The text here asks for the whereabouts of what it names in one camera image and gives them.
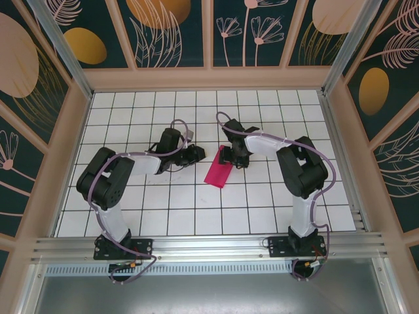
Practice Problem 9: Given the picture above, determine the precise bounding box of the pink paper sheet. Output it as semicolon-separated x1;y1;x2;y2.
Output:
204;143;234;190

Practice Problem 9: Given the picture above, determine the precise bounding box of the grey metal sheet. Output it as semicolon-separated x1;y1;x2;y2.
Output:
32;274;390;314

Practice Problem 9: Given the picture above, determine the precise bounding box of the aluminium mounting rail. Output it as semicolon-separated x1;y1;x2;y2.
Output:
29;232;392;262

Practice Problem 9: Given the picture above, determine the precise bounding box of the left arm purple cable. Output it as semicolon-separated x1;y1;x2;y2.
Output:
88;118;192;285

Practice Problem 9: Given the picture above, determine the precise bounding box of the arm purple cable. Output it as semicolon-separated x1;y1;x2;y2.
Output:
88;118;192;285
215;111;337;283

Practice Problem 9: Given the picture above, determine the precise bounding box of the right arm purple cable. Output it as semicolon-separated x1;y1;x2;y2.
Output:
215;111;337;283

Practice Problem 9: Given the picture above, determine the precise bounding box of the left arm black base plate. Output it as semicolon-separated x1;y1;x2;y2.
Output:
94;237;155;261

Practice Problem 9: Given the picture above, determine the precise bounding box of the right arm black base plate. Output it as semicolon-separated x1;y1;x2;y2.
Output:
267;235;328;258

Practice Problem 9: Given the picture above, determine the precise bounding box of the aluminium side rail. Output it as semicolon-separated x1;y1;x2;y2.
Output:
319;91;373;233

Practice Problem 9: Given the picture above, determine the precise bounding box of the slotted grey cable duct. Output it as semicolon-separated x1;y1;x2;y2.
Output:
45;263;295;277

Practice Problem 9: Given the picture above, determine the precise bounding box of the aluminium frame post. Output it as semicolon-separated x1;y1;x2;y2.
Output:
26;0;95;99
320;0;392;96

